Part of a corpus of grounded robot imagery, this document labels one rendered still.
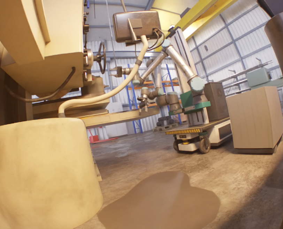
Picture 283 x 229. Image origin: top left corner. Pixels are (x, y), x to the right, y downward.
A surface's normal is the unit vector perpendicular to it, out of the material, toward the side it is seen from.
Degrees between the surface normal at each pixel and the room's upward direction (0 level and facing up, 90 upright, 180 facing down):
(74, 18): 90
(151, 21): 110
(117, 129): 90
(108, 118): 90
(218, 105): 90
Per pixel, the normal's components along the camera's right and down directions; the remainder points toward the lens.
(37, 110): 0.37, -0.14
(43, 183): 0.58, -0.18
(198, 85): -0.29, 0.07
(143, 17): 0.18, 0.24
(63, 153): 0.84, -0.21
